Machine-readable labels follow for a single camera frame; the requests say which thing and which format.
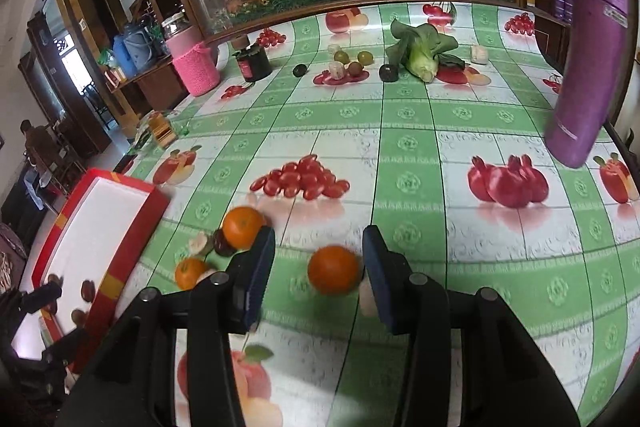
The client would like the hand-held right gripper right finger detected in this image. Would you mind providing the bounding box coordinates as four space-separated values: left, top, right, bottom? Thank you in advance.
362 224 583 427

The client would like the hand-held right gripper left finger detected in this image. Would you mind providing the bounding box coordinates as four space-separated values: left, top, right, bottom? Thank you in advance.
55 227 277 427

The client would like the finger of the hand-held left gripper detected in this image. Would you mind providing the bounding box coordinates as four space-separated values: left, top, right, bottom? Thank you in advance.
17 282 63 315
44 327 91 365

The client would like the red tray with white inside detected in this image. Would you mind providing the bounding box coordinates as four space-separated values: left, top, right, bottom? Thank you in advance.
31 169 172 375

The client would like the small orange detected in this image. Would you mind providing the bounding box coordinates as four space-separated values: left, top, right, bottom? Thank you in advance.
174 257 208 292

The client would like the green checked fruit-print tablecloth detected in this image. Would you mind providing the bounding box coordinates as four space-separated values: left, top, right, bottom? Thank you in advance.
115 2 640 427

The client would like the clear packet of crackers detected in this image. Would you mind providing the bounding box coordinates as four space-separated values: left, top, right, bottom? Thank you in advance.
134 111 180 150

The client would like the black jar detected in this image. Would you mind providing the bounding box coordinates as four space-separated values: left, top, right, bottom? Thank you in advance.
234 46 273 82

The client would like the jar in pink knitted sleeve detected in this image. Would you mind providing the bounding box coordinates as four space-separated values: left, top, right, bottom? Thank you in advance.
161 14 222 96

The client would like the wooden cabinet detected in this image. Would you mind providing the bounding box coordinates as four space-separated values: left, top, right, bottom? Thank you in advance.
110 52 191 112

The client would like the bok choy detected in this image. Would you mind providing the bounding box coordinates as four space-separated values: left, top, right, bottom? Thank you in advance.
385 19 460 84

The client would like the grey blue kettle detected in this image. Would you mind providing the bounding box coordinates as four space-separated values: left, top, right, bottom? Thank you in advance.
125 21 162 70

